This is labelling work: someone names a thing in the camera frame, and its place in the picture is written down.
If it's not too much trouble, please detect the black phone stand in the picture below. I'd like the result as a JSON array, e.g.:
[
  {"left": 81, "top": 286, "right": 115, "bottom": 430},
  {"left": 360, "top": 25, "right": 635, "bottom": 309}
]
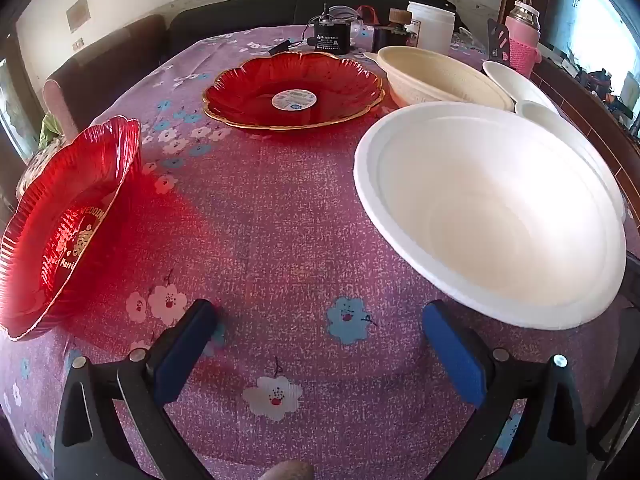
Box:
[{"left": 487, "top": 18, "right": 512, "bottom": 66}]

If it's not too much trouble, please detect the red plate with round sticker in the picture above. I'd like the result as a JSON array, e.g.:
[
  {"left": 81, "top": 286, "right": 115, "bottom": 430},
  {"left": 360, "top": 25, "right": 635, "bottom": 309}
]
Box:
[{"left": 202, "top": 51, "right": 387, "bottom": 132}]

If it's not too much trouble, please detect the brown armchair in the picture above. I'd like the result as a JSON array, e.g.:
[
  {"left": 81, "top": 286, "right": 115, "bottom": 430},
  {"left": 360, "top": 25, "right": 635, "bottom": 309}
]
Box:
[{"left": 42, "top": 14, "right": 168, "bottom": 133}]

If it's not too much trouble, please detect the red plate with gold lettering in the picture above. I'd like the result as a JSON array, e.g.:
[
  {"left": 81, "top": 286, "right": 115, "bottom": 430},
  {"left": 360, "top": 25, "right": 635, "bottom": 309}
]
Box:
[{"left": 0, "top": 115, "right": 143, "bottom": 342}]

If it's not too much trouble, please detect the brown patterned blanket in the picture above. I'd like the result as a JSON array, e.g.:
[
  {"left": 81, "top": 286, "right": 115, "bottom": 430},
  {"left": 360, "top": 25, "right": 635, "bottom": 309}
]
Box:
[{"left": 15, "top": 137, "right": 56, "bottom": 201}]

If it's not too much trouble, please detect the small wall plaque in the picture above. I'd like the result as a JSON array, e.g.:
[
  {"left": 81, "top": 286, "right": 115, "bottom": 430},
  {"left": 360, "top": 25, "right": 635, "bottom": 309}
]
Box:
[{"left": 65, "top": 0, "right": 91, "bottom": 33}]

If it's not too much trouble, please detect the black cylindrical motor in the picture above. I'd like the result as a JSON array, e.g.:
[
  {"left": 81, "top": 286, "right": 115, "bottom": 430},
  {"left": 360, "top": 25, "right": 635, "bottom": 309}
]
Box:
[{"left": 306, "top": 4, "right": 353, "bottom": 56}]

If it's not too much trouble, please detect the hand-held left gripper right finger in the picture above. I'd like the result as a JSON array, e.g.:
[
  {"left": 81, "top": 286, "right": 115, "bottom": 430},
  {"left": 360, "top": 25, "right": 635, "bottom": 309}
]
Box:
[{"left": 422, "top": 300, "right": 601, "bottom": 480}]

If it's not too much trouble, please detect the green cloth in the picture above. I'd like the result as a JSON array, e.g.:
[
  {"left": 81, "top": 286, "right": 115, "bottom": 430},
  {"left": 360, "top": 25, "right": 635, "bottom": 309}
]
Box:
[{"left": 39, "top": 111, "right": 63, "bottom": 148}]

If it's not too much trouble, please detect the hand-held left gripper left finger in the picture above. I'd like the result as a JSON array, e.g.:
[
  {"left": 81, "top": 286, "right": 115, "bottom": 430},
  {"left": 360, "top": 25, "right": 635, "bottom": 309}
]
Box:
[{"left": 52, "top": 298, "right": 219, "bottom": 480}]

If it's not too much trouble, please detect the small white foam bowl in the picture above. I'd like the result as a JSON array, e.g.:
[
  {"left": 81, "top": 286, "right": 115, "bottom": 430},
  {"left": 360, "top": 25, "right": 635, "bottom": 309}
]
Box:
[
  {"left": 515, "top": 100, "right": 627, "bottom": 223},
  {"left": 482, "top": 60, "right": 561, "bottom": 116}
]

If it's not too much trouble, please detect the large white foam bowl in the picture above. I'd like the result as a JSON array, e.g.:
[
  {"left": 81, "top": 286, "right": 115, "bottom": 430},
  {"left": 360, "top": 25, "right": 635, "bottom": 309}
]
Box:
[{"left": 353, "top": 101, "right": 627, "bottom": 331}]

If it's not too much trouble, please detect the pink knit-sleeved bottle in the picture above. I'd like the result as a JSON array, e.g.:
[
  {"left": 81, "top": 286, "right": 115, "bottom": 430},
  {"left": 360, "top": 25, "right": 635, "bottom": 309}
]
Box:
[{"left": 502, "top": 1, "right": 543, "bottom": 78}]

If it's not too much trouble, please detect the purple floral tablecloth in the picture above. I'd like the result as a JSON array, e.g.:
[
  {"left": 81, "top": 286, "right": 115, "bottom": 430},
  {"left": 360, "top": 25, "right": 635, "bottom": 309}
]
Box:
[{"left": 0, "top": 24, "right": 640, "bottom": 480}]

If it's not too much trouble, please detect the dark jar with cork lid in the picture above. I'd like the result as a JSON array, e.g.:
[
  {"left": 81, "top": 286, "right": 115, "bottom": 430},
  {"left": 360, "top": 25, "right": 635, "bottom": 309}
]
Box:
[{"left": 372, "top": 8, "right": 413, "bottom": 53}]

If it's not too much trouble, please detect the black sofa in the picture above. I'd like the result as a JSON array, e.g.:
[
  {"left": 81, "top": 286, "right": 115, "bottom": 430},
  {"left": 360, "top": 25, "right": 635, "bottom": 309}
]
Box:
[{"left": 167, "top": 0, "right": 501, "bottom": 56}]

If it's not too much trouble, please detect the black bag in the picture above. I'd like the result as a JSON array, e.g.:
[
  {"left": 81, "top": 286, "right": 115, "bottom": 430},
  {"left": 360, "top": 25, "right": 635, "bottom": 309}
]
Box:
[{"left": 395, "top": 0, "right": 458, "bottom": 18}]

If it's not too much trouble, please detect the cream plastic bowl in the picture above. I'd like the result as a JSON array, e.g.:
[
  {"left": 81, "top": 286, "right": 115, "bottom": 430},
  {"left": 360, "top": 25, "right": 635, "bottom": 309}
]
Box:
[{"left": 363, "top": 45, "right": 516, "bottom": 112}]

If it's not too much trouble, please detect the white plastic jar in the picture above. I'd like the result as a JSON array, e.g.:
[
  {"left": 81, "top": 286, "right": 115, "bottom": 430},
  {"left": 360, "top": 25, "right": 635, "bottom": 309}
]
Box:
[{"left": 406, "top": 1, "right": 455, "bottom": 56}]

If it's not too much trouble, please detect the clear plastic bag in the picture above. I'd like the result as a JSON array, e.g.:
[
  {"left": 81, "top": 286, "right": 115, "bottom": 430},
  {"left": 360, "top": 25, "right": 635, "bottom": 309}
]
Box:
[{"left": 452, "top": 26, "right": 488, "bottom": 55}]

